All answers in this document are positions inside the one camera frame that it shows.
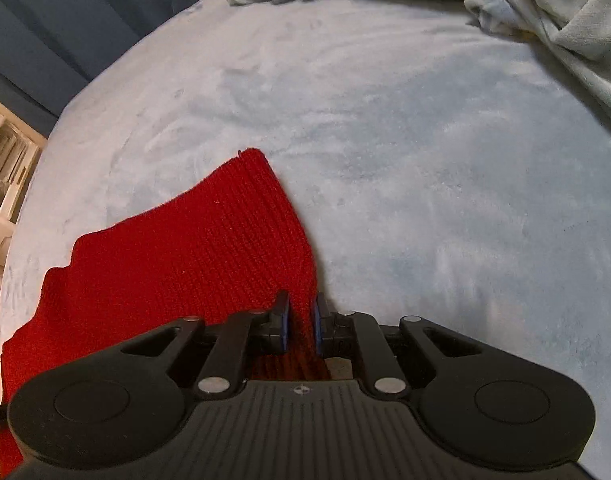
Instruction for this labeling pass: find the red knit sweater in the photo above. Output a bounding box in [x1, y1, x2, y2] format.
[0, 147, 332, 480]

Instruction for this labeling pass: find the light blue bed sheet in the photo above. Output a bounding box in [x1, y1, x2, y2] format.
[0, 0, 611, 479]

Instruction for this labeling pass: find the white shelf unit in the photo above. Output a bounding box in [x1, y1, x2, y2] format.
[0, 102, 47, 286]

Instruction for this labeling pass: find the dark blue curtain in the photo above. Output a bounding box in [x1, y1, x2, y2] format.
[0, 0, 199, 136]

